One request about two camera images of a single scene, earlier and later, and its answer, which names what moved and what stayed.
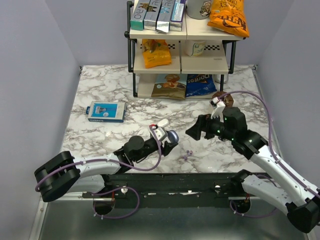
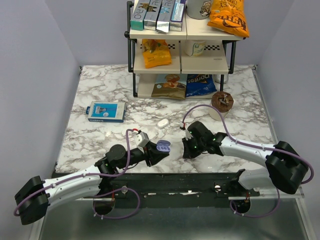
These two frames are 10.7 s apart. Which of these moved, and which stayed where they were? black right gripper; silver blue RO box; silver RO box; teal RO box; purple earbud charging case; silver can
Moved: black right gripper; purple earbud charging case
Stayed: silver can; silver blue RO box; teal RO box; silver RO box
